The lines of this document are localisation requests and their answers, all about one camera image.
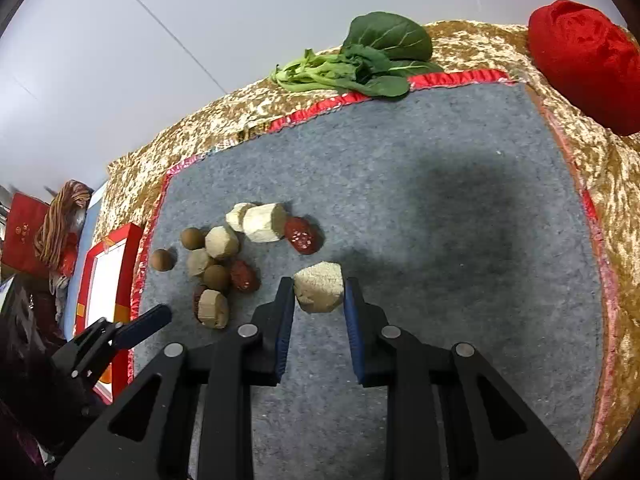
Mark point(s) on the tan cake piece farther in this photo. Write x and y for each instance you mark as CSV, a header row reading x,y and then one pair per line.
x,y
266,222

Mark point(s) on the green leafy bok choy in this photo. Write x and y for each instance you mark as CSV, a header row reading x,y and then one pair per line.
x,y
385,35

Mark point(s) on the red date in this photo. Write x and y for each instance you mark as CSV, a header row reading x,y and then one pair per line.
x,y
302,236
245,276

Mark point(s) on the red gift bag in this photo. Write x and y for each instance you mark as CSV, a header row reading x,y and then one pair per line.
x,y
22,240

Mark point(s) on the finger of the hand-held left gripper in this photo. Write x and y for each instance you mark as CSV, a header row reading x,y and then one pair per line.
x,y
145,321

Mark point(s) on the brown longan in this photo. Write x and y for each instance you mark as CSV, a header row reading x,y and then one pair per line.
x,y
217,278
162,260
192,237

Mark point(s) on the red box with white inside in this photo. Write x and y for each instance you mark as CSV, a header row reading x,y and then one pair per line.
x,y
107,290

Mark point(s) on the red velvet cloth bundle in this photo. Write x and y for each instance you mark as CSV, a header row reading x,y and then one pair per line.
x,y
585,60

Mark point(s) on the striped woven cloth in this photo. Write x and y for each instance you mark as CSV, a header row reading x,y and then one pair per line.
x,y
60,225

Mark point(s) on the gold velvet tablecloth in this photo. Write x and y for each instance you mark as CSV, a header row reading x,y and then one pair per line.
x,y
615,180

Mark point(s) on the pale white yam chunk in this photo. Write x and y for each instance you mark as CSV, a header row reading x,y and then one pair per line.
x,y
238,216

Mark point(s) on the grey felt mat red trim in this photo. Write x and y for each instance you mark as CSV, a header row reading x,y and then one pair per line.
x,y
425,200

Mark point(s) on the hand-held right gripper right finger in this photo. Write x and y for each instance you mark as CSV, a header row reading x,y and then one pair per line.
x,y
352,332

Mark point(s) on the grainy beige yam chunk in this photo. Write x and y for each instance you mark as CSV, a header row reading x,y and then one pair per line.
x,y
318,287

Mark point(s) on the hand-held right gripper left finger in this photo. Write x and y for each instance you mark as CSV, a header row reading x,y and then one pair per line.
x,y
283,322

